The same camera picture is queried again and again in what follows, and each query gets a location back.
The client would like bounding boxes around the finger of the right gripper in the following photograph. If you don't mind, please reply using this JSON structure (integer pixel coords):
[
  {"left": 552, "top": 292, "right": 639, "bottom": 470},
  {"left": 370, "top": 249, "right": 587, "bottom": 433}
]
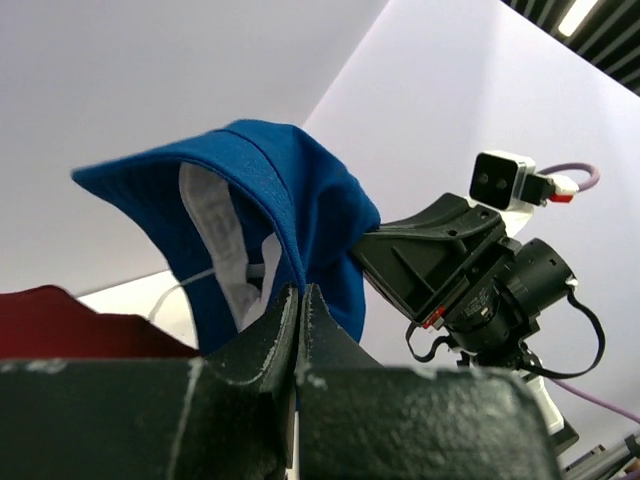
[
  {"left": 374, "top": 193, "right": 503, "bottom": 240},
  {"left": 351, "top": 234, "right": 444, "bottom": 320}
]

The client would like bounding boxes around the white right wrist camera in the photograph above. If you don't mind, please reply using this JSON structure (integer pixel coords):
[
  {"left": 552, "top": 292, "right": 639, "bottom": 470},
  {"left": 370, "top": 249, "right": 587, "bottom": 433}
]
[{"left": 469, "top": 150, "right": 556, "bottom": 237}]

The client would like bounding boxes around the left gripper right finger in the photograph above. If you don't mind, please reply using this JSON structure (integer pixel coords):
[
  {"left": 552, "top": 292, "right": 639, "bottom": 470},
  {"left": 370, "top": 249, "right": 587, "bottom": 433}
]
[{"left": 296, "top": 285, "right": 559, "bottom": 479}]

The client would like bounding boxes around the blue bucket hat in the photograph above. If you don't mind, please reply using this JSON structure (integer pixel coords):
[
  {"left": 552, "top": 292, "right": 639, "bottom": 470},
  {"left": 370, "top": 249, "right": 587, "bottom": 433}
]
[{"left": 71, "top": 120, "right": 380, "bottom": 354}]

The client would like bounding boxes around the dark red bucket hat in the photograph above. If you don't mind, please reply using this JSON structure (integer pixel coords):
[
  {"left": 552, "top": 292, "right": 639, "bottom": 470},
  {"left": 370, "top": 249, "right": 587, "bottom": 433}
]
[{"left": 1, "top": 285, "right": 199, "bottom": 360}]

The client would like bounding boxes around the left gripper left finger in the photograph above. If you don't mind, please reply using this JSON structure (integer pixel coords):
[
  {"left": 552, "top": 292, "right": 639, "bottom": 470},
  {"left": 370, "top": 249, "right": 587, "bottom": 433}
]
[{"left": 1, "top": 290, "right": 298, "bottom": 479}]

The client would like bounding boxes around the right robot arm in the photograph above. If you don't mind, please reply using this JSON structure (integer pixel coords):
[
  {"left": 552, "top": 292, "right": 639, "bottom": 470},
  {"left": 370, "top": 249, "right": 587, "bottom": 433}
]
[{"left": 351, "top": 193, "right": 606, "bottom": 454}]

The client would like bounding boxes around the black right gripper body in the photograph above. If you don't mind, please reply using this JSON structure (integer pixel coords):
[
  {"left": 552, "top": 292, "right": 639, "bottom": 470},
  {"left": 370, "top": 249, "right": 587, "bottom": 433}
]
[{"left": 414, "top": 209, "right": 525, "bottom": 330}]

